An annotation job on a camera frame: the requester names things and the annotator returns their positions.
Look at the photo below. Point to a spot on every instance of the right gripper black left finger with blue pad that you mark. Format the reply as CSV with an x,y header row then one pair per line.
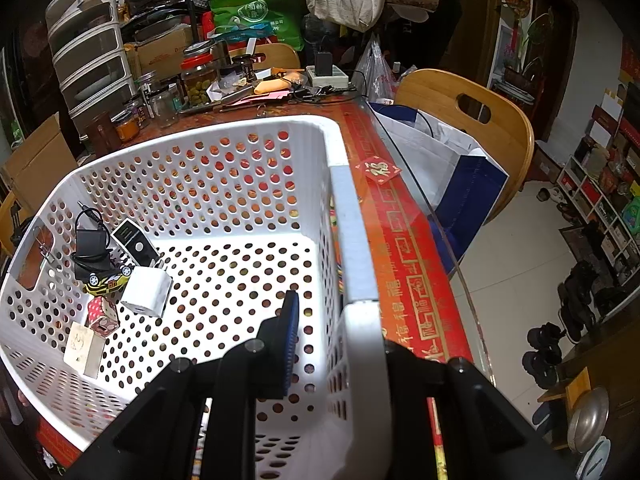
x,y
198,419

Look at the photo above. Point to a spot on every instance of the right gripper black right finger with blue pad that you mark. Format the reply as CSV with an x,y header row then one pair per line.
x,y
483,435

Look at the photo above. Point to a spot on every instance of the white perforated plastic basket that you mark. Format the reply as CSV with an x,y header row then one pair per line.
x,y
240,214

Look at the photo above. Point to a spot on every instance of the black shoes on floor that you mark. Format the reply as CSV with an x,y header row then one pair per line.
x,y
546,354

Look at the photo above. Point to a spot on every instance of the metal pot lid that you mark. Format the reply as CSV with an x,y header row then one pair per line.
x,y
588,420

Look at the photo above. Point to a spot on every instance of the small beige box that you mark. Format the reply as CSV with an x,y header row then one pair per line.
x,y
83,351

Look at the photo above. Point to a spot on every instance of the red hello kitty box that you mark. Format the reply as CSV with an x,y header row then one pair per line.
x,y
102,316

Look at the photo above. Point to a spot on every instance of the red patterned tablecloth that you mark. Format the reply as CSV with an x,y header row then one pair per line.
x,y
415,301

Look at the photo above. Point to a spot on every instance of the white power adapter cube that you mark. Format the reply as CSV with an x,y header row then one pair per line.
x,y
147,291

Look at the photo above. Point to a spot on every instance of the yellow toy car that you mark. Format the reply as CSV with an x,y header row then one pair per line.
x,y
104,283

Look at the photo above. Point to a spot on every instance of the black rectangular device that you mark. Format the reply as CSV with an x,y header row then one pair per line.
x,y
128,236

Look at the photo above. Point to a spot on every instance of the blue and white paper bag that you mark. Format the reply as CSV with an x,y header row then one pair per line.
x,y
460,181

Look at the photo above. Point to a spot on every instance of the white cubby shelf unit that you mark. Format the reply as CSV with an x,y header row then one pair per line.
x,y
601,182

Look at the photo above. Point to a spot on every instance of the red fu character sticker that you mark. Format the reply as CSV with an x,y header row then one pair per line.
x,y
378,170

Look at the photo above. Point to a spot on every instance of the brown cardboard box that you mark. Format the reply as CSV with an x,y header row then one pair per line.
x,y
38,165

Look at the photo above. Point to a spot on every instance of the small jar orange contents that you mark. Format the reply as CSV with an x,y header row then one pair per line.
x,y
126,125

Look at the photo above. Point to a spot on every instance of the glass jar with red lid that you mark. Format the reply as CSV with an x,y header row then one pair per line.
x,y
198,73

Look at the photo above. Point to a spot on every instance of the clear plastic bag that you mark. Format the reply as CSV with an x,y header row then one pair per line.
x,y
373,78

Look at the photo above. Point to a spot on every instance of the white power strip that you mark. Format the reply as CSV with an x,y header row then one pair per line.
x,y
337,79

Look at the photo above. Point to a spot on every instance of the white plastic drawer tower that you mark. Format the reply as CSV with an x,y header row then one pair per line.
x,y
89,58

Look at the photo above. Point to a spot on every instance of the green shopping bag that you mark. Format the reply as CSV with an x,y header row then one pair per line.
x,y
284,17

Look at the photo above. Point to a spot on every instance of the black charger with cable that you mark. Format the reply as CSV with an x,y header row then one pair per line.
x,y
93,255

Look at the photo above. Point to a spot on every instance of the wooden chair with handle hole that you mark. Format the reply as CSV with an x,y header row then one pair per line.
x,y
499,126

